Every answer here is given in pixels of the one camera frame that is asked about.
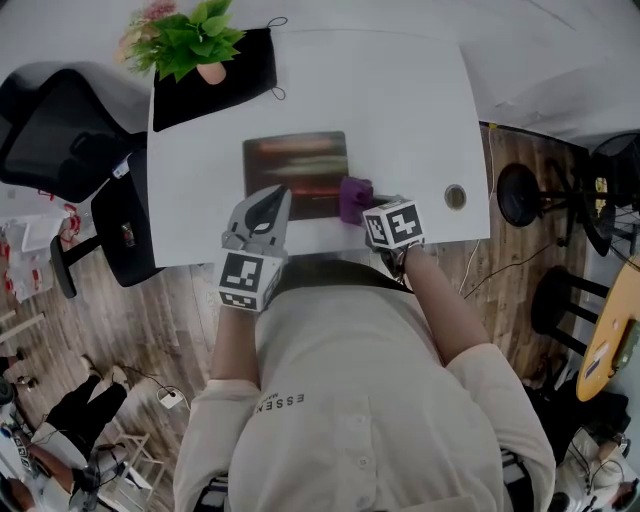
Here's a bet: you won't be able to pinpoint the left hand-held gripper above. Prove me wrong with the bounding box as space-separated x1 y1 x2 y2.
216 183 294 314

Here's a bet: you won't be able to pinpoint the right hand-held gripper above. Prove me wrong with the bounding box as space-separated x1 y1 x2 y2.
361 193 426 277

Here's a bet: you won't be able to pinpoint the purple cloth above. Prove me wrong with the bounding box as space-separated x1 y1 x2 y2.
338 175 375 227

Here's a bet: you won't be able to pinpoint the dark streaked mouse pad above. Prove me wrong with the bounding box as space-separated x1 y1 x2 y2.
241 130 349 223

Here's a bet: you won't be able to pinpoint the person's left forearm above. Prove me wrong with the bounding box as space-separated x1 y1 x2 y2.
208 301 262 392

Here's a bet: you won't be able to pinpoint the person's right forearm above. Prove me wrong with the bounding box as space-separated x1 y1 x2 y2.
401 243 492 370

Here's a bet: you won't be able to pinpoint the white desk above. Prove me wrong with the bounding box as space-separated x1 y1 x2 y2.
146 27 492 270

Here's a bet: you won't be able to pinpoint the person's black trousers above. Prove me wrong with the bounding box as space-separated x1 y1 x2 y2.
272 258 415 296

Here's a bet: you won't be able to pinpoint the black floor fan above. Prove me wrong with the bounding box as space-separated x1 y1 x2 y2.
496 132 640 259

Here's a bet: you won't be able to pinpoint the green plant in pink vase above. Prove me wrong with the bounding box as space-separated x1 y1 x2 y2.
115 0 247 86

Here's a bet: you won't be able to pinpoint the person's cream shirt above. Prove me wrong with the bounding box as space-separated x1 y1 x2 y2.
172 284 557 512

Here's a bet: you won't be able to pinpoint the black mesh office chair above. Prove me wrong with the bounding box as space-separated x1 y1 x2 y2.
0 67 170 301

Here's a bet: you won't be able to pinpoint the round wooden table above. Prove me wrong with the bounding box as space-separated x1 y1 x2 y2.
529 254 640 404

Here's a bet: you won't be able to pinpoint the white slatted stand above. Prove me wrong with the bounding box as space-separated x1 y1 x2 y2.
94 430 166 506

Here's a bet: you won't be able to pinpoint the pile of clear red-clasp containers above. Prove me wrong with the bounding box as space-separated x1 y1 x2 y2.
0 197 84 304

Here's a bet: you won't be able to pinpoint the small phone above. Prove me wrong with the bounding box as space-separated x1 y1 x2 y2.
585 341 610 380

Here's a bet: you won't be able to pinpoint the dark green pouch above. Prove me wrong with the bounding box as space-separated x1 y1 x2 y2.
612 317 640 374

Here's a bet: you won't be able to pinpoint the round desk cable grommet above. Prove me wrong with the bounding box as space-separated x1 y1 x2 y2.
443 183 468 212

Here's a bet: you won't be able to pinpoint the white cable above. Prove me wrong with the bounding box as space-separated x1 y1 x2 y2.
457 122 497 297

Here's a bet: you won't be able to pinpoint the black cable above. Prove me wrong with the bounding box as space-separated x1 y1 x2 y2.
462 242 557 301

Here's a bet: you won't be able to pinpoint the black drawstring pouch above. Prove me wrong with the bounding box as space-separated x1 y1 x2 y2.
151 16 290 134

